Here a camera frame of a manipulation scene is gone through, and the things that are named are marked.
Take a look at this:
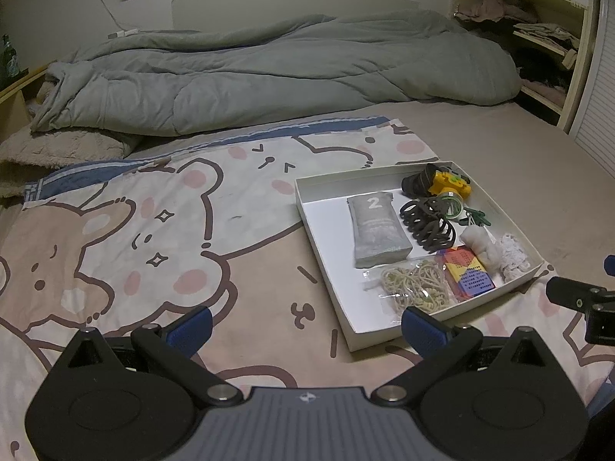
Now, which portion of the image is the grey duvet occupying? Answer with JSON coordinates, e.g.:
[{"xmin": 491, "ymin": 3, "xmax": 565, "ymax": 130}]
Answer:
[{"xmin": 30, "ymin": 10, "xmax": 522, "ymax": 136}]

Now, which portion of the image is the wooden headboard shelf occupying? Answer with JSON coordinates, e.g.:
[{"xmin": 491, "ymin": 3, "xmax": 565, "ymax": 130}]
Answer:
[{"xmin": 0, "ymin": 66, "xmax": 50, "ymax": 146}]

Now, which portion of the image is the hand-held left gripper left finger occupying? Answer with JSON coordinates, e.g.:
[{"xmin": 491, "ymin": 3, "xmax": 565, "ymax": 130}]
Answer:
[{"xmin": 66, "ymin": 306, "xmax": 243, "ymax": 406}]

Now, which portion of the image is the white bed headboard panel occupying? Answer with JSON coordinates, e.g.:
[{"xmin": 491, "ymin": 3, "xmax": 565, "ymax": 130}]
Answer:
[{"xmin": 171, "ymin": 0, "xmax": 420, "ymax": 35}]

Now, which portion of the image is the white lace roll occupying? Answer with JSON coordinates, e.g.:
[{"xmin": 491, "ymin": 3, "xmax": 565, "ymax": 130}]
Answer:
[{"xmin": 497, "ymin": 234, "xmax": 532, "ymax": 279}]

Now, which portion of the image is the beige fuzzy pillow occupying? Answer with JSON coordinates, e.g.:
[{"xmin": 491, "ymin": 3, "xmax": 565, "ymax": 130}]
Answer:
[{"xmin": 0, "ymin": 81, "xmax": 141, "ymax": 199}]

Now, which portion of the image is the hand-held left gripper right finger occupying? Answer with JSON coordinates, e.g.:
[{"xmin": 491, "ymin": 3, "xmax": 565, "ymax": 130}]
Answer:
[{"xmin": 372, "ymin": 306, "xmax": 552, "ymax": 406}]

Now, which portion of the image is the grey soft packet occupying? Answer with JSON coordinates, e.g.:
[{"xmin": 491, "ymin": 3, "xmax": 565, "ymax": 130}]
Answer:
[{"xmin": 347, "ymin": 193, "xmax": 413, "ymax": 269}]

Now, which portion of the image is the bear printed blanket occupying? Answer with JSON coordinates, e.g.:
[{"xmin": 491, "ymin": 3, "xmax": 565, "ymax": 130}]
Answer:
[{"xmin": 0, "ymin": 115, "xmax": 615, "ymax": 461}]

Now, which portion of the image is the brown spiral coil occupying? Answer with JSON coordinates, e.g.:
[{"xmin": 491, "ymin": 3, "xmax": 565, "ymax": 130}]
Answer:
[{"xmin": 399, "ymin": 198, "xmax": 457, "ymax": 253}]

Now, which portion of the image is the yellow headlamp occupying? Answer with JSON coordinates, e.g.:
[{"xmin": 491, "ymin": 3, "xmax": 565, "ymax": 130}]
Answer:
[{"xmin": 401, "ymin": 163, "xmax": 472, "ymax": 218}]

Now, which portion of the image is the white cotton wad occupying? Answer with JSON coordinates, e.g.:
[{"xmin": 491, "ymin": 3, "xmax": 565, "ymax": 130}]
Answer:
[{"xmin": 461, "ymin": 226, "xmax": 501, "ymax": 270}]

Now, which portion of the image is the pink clothes pile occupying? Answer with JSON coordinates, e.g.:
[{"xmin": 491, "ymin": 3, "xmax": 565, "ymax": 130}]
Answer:
[{"xmin": 456, "ymin": 0, "xmax": 537, "ymax": 23}]

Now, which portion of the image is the white slatted door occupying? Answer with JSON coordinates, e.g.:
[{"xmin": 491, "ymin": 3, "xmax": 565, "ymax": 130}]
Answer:
[{"xmin": 567, "ymin": 0, "xmax": 615, "ymax": 174}]

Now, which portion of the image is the beige folded cloth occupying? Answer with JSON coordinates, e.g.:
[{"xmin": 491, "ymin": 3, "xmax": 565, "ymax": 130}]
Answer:
[{"xmin": 512, "ymin": 21, "xmax": 580, "ymax": 50}]

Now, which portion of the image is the white cardboard box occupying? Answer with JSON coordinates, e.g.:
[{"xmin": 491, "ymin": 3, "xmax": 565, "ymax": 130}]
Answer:
[{"xmin": 294, "ymin": 161, "xmax": 545, "ymax": 352}]

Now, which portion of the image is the green glass bottle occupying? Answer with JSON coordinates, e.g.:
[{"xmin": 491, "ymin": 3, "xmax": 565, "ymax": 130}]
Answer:
[{"xmin": 1, "ymin": 33, "xmax": 21, "ymax": 80}]

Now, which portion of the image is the dark clothes pile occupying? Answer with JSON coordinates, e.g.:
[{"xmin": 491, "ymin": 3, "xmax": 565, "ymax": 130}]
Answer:
[{"xmin": 515, "ymin": 47, "xmax": 573, "ymax": 88}]

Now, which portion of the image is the clear bag of beige string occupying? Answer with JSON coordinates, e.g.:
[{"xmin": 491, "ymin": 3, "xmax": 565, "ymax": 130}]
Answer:
[{"xmin": 362, "ymin": 259, "xmax": 457, "ymax": 316}]

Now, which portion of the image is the colourful patterned card box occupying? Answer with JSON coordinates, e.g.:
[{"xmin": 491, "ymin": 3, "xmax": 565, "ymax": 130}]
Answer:
[{"xmin": 436, "ymin": 246, "xmax": 497, "ymax": 298}]

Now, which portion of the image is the cream wall shelf unit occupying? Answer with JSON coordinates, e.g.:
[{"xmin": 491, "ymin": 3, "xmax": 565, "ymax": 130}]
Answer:
[{"xmin": 450, "ymin": 0, "xmax": 602, "ymax": 136}]

